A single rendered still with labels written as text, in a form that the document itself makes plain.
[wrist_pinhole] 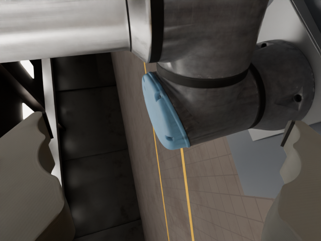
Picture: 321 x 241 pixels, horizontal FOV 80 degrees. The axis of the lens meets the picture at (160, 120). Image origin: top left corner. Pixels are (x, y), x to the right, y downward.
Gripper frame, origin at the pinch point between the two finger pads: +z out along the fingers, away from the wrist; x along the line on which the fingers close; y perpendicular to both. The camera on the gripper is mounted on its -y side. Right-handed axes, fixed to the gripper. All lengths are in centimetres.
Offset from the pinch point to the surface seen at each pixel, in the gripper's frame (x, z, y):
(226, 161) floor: 69, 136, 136
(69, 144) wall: -558, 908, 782
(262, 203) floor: 86, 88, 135
